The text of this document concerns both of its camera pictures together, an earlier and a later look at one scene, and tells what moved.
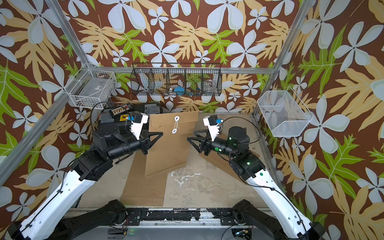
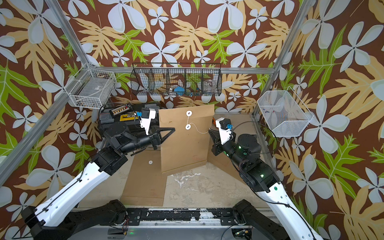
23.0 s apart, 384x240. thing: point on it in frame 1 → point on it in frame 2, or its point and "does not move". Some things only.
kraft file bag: [172, 148] → [221, 161]
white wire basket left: [91, 86] does not move
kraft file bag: [223, 161] does not move
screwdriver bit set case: [119, 110] does not move
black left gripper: [145, 141] → [158, 138]
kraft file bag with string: [137, 192] does not move
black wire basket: [177, 79] does not move
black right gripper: [207, 143] → [218, 149]
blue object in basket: [179, 90] does not move
